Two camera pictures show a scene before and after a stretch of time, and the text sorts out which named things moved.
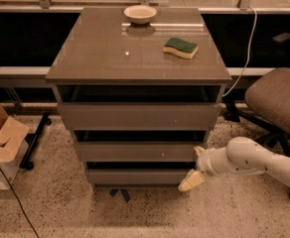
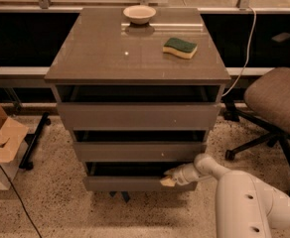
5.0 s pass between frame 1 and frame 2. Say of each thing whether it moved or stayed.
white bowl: stayed
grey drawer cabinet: stayed
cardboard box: stayed
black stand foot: stayed
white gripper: moved
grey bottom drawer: moved
